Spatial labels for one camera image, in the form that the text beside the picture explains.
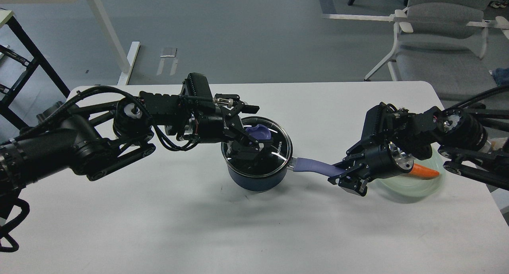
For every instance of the glass lid blue knob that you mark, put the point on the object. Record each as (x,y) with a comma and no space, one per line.
(272,159)

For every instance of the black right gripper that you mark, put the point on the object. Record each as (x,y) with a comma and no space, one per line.
(365,162)

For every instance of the orange toy carrot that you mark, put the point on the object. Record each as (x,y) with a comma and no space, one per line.
(423,172)

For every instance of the white floor socket plate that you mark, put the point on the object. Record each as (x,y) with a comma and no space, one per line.
(168,52)

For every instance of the black metal rack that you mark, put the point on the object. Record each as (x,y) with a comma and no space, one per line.
(30,66)

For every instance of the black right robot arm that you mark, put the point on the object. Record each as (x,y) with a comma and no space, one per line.
(393,138)

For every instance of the grey office chair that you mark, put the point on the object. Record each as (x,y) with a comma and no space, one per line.
(441,49)

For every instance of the white desk frame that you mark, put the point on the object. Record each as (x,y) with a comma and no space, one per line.
(79,39)

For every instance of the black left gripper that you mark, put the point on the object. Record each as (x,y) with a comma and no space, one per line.
(216,119)

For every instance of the pale green glass plate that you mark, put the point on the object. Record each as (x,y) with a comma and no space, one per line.
(411,188)

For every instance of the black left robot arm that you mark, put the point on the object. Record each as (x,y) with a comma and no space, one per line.
(103,129)

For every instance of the blue saucepan with handle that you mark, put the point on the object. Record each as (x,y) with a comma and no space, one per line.
(296,164)

